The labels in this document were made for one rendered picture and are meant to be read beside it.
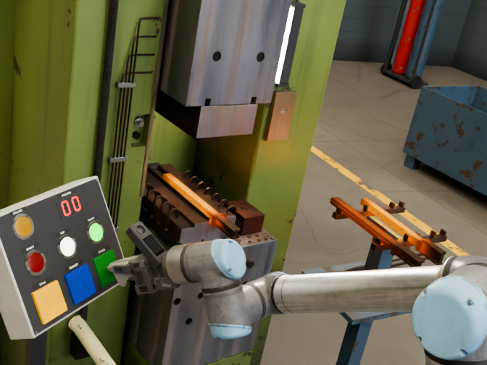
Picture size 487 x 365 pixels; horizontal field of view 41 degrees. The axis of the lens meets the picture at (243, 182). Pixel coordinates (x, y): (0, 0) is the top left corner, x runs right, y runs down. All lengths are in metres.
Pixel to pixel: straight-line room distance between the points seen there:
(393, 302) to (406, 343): 2.21
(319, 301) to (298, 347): 1.82
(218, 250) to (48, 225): 0.40
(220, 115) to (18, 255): 0.69
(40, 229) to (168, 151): 0.97
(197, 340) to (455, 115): 3.85
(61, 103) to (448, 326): 1.18
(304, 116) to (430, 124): 3.55
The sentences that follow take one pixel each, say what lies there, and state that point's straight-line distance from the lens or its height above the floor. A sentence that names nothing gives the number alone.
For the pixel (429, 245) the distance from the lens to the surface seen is 2.12.
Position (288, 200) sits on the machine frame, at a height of 0.93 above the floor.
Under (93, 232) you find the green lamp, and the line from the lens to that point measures 1.65.
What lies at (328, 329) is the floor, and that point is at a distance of 3.42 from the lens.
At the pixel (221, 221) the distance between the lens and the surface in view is 1.97.
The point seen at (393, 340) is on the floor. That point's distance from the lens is 3.51.
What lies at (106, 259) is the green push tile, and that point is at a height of 1.03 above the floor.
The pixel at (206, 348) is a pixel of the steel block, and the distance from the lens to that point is 2.22.
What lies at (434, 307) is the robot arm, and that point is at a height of 1.38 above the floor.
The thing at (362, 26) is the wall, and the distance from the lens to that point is 9.89.
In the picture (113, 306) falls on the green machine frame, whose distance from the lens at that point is 2.18.
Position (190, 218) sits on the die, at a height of 0.99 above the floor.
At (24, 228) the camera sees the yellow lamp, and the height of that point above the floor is 1.16.
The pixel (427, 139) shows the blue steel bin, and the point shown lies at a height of 0.32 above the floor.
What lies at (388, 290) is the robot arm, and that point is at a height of 1.27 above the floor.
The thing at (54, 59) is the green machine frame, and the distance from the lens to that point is 1.85.
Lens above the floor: 1.90
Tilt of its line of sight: 23 degrees down
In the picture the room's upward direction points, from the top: 11 degrees clockwise
